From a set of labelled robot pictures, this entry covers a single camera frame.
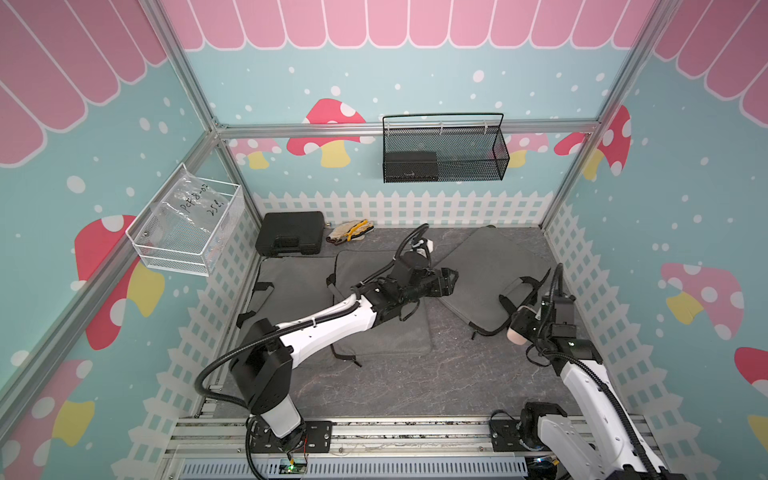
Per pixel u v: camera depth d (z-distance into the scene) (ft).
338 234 3.81
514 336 2.48
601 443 1.41
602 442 1.41
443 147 3.03
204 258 2.08
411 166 2.91
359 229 3.94
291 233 3.71
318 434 2.45
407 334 2.88
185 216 2.33
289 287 3.27
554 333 2.00
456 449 2.43
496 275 3.39
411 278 1.96
